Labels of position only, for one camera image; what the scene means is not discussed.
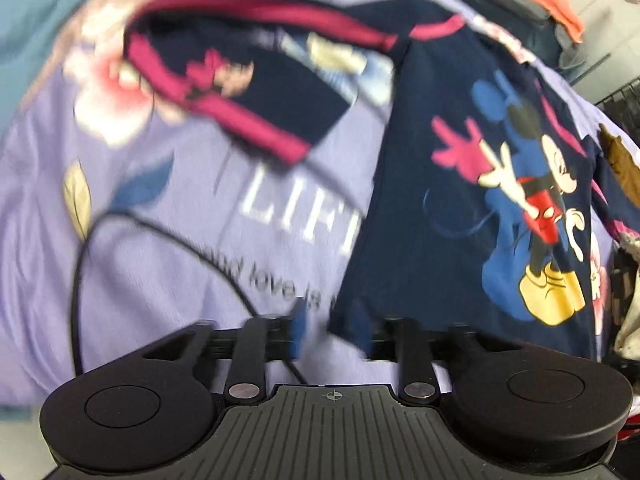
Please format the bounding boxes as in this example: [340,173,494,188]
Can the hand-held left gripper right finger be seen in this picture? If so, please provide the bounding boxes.
[357,319,506,405]

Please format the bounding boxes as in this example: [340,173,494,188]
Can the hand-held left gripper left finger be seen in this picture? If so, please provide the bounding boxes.
[142,300,313,407]

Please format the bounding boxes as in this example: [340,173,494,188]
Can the navy cartoon print shirt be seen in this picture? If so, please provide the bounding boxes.
[122,0,618,361]

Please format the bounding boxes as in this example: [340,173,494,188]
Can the purple printed bedsheet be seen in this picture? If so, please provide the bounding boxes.
[0,0,640,411]

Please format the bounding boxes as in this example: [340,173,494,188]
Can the white spotted cloth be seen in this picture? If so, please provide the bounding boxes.
[612,232,640,356]

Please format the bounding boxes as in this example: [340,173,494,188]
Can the brown cloth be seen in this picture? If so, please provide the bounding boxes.
[599,125,640,201]

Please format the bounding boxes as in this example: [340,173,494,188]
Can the orange cloth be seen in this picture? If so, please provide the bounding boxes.
[512,0,586,43]

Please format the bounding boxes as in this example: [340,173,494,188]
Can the teal cloth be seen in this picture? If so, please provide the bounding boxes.
[0,0,166,96]

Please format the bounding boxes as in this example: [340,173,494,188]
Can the black cable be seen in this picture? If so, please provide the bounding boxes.
[70,210,308,386]

